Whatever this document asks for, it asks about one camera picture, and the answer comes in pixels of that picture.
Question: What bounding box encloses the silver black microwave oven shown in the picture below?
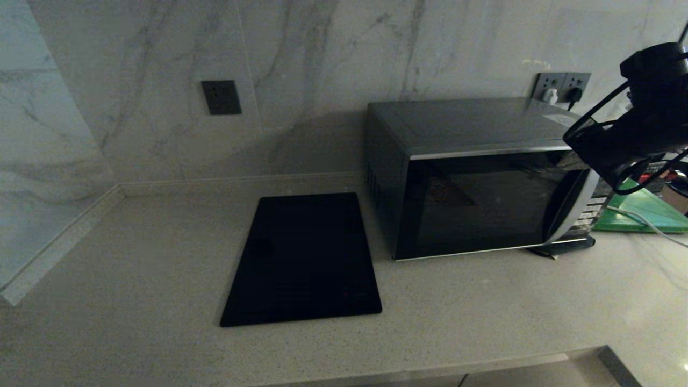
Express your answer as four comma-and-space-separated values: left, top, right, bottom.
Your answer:
395, 144, 600, 262

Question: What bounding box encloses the silver microwave oven body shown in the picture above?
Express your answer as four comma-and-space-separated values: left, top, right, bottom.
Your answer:
367, 98, 614, 262

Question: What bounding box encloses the green cutting board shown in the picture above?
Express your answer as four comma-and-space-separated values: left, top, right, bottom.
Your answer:
593, 180, 688, 234

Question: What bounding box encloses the dark rectangular pad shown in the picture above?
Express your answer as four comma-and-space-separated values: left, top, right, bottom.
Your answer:
529, 235, 596, 260

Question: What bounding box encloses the black induction cooktop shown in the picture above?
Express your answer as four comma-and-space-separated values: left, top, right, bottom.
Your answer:
219, 192, 383, 328

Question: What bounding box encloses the black camera cable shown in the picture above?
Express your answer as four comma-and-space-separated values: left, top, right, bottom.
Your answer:
562, 51, 688, 196

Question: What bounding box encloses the black wire basket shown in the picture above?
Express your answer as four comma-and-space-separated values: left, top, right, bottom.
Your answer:
642, 156, 688, 195

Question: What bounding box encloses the white cable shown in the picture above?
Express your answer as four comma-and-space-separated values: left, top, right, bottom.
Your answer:
607, 206, 688, 249

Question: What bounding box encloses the light grey wall socket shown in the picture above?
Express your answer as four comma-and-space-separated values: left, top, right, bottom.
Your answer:
561, 73, 592, 104
532, 73, 566, 103

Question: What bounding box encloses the dark grey wall socket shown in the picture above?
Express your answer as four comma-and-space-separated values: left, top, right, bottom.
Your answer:
202, 80, 242, 116

